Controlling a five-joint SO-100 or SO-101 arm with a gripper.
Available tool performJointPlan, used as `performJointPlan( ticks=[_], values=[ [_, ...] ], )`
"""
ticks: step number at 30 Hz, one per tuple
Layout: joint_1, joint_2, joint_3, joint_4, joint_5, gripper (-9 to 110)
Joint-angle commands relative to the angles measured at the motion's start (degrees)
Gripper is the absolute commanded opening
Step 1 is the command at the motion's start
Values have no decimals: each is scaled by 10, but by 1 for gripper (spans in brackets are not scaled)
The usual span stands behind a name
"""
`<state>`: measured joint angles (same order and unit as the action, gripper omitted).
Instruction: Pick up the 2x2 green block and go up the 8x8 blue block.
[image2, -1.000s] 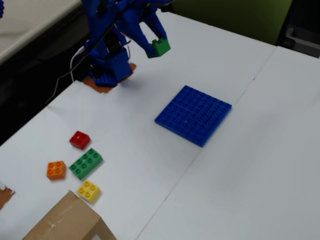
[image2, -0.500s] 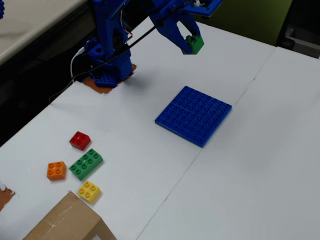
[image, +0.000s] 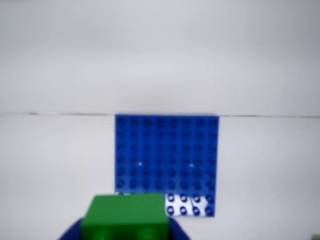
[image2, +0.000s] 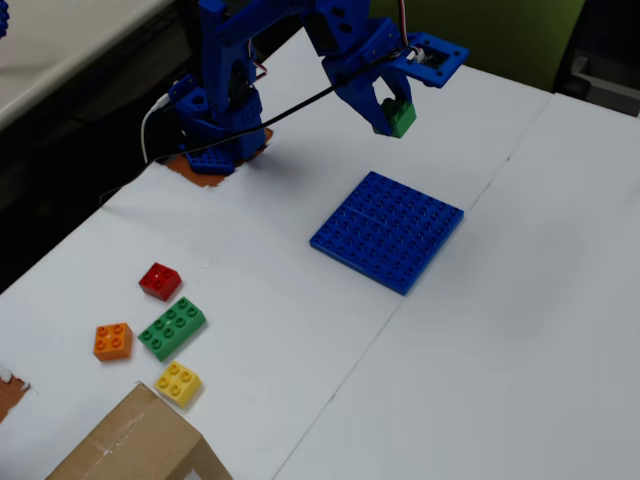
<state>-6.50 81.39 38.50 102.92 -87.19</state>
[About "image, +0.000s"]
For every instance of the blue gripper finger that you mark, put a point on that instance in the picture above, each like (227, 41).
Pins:
(178, 230)
(71, 231)

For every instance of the blue 8x8 baseplate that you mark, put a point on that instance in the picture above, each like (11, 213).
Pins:
(165, 155)

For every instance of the green 2x2 block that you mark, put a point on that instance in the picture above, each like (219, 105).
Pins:
(125, 217)

